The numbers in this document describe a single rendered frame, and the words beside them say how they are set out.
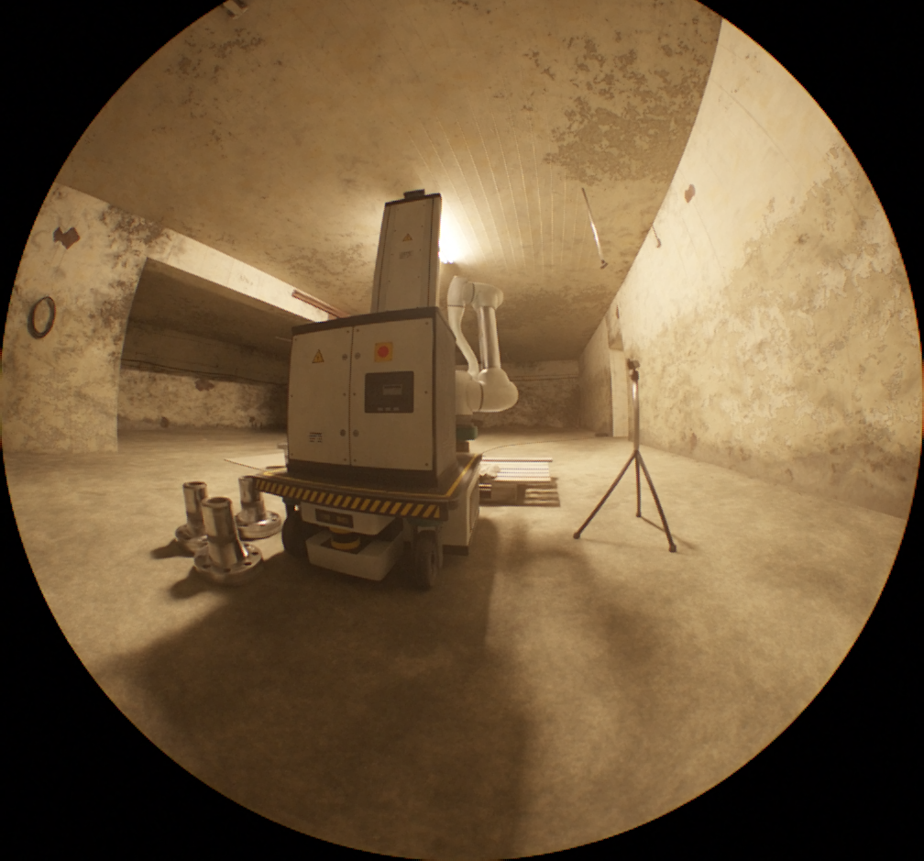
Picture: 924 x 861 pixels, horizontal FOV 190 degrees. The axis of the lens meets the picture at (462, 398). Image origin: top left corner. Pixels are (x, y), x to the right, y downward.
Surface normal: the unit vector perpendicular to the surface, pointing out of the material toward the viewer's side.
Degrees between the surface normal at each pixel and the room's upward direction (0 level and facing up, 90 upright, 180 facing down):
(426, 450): 90
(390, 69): 180
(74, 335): 90
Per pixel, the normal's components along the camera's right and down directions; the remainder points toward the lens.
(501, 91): 0.00, 1.00
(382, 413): -0.15, -0.07
